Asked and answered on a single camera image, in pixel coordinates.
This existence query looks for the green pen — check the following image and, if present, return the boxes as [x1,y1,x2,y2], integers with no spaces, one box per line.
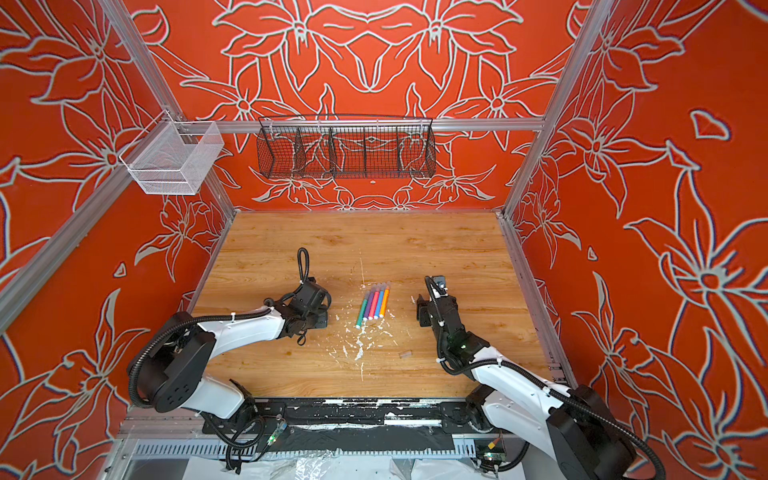
[355,290,372,329]

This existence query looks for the pink pen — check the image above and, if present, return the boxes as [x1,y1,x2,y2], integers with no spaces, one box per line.
[367,284,380,321]

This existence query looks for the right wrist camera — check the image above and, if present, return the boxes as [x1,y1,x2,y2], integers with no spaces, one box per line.
[430,276,447,296]

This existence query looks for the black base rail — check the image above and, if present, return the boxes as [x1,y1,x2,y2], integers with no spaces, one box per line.
[203,397,523,454]

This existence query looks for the blue pen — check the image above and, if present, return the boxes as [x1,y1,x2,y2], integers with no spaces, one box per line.
[372,284,387,319]

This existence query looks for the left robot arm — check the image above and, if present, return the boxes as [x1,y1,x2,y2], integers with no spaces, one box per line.
[127,247,332,420]

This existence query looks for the black wire basket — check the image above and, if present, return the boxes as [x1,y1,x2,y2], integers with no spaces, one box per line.
[256,115,437,180]

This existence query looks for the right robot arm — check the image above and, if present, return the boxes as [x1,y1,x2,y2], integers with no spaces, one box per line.
[417,276,667,479]

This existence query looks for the white cable duct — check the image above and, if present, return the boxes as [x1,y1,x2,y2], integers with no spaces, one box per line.
[129,438,477,460]

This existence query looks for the white wire basket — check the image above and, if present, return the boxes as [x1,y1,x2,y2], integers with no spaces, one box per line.
[120,121,224,196]

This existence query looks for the purple pen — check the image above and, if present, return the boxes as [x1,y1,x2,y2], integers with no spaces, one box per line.
[360,288,376,323]

